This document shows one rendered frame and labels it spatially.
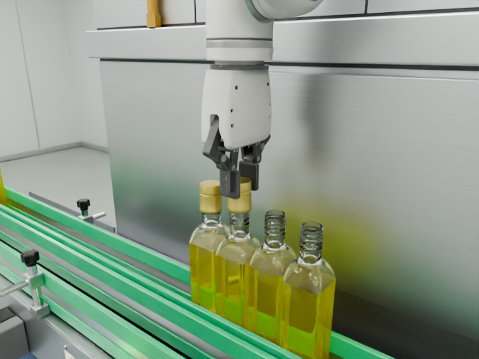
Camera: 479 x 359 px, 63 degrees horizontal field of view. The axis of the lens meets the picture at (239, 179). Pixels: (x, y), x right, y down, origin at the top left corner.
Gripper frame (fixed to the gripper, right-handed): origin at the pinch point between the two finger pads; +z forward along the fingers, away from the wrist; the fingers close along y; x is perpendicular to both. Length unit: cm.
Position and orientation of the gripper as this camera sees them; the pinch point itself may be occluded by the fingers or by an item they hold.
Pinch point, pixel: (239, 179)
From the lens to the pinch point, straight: 55.3
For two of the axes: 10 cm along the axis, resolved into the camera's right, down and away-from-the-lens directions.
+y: -6.2, 2.4, -7.5
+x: 7.9, 1.9, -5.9
